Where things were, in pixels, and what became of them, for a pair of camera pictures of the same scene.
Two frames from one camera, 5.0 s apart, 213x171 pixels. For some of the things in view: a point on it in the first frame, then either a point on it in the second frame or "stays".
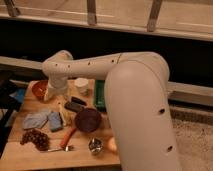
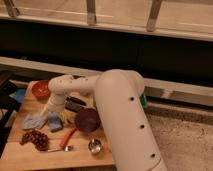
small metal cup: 95,145 stays
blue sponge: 54,120 stays
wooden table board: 60,134 stays
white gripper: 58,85 to 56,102
